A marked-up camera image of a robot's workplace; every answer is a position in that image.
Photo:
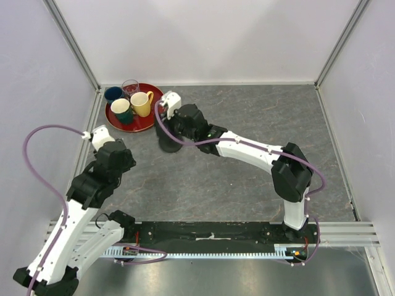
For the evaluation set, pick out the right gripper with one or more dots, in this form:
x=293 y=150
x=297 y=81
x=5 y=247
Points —
x=168 y=124

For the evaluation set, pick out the black phone stand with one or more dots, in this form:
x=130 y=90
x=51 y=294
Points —
x=165 y=143

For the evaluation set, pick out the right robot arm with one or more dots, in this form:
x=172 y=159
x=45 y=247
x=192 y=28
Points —
x=287 y=165

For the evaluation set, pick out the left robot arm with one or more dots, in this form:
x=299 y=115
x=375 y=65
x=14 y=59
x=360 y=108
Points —
x=59 y=267

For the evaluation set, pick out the yellow mug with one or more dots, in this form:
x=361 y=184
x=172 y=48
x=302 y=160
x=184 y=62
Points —
x=141 y=103

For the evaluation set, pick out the dark green mug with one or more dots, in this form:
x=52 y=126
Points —
x=121 y=108

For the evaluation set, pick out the clear drinking glass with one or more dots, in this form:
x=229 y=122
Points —
x=130 y=87

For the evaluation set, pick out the blue mug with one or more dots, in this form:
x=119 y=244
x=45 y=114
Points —
x=113 y=93

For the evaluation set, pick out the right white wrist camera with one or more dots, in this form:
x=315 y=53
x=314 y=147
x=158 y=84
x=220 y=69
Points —
x=171 y=102

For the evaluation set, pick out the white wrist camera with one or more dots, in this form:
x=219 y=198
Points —
x=171 y=102
x=98 y=137

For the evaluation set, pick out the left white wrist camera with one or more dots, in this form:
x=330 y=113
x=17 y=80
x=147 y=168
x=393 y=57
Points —
x=98 y=137

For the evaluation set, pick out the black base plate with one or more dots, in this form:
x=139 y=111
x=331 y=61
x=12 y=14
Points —
x=217 y=237

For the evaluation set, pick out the slotted cable duct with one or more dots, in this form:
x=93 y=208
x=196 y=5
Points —
x=279 y=253

